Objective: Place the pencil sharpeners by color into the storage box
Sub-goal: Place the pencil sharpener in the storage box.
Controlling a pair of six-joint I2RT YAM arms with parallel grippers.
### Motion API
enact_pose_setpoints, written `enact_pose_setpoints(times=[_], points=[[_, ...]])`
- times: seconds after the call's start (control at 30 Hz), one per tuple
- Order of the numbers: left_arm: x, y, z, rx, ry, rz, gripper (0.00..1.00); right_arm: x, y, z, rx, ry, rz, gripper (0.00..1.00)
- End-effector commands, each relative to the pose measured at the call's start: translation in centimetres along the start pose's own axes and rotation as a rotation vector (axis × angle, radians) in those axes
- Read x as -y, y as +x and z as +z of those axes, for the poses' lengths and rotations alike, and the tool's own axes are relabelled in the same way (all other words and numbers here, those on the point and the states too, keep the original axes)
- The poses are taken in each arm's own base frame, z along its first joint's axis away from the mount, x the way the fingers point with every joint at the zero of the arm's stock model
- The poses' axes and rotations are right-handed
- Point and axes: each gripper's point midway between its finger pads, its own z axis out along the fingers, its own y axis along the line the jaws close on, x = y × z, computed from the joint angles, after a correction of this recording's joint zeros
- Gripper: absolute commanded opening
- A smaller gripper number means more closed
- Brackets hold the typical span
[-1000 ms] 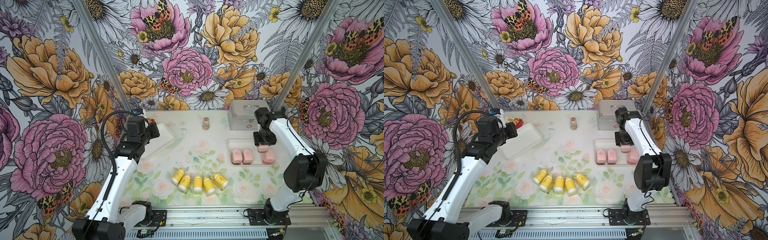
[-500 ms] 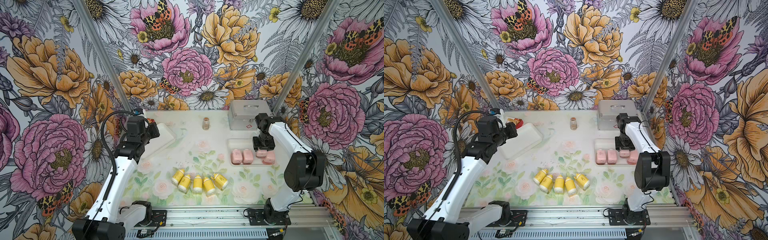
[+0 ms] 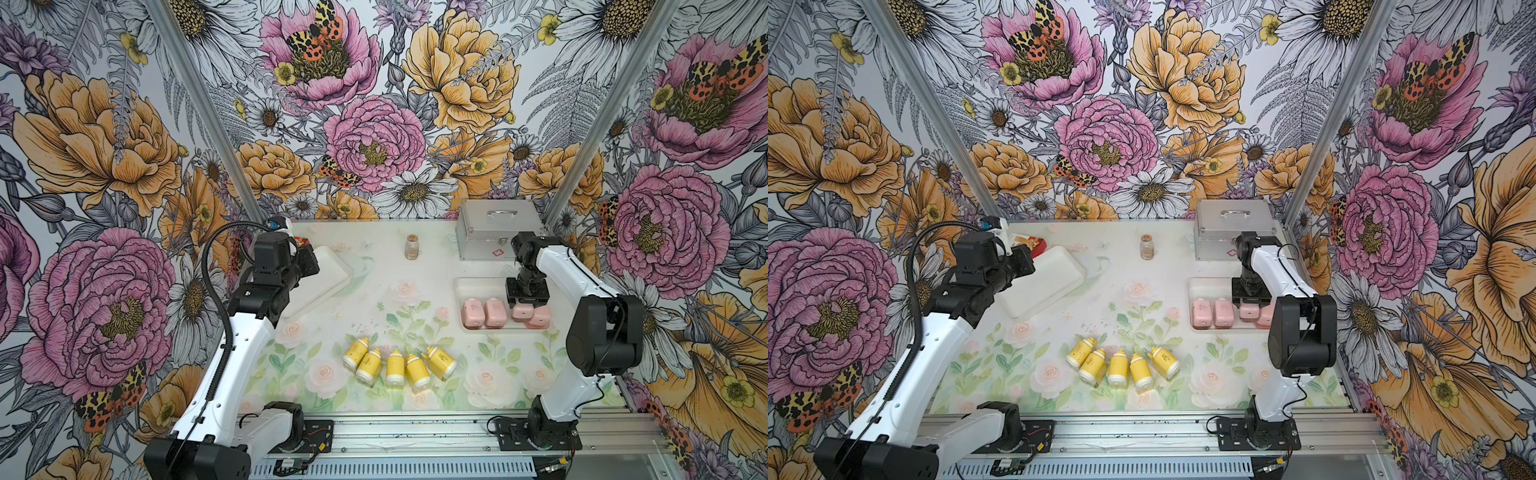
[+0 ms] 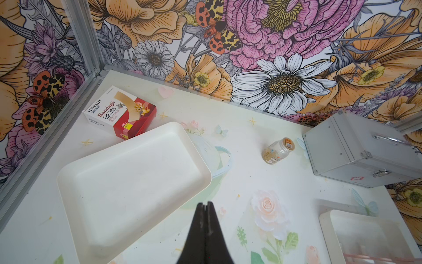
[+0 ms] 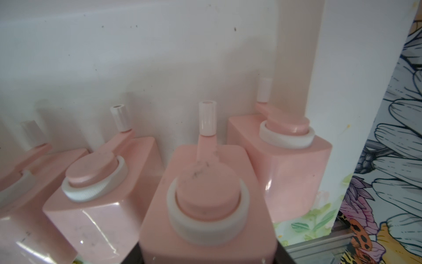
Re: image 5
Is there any pink pencil sharpener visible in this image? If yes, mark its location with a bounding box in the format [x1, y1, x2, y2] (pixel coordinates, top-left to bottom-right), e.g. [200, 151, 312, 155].
[0, 120, 89, 264]
[42, 104, 165, 264]
[139, 101, 278, 264]
[227, 78, 333, 222]

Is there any white right storage tray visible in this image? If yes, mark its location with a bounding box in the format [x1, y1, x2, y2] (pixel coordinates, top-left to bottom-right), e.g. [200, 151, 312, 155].
[0, 0, 419, 232]

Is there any aluminium front rail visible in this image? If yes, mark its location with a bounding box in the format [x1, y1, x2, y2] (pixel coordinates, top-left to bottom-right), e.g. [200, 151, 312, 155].
[285, 229, 353, 264]

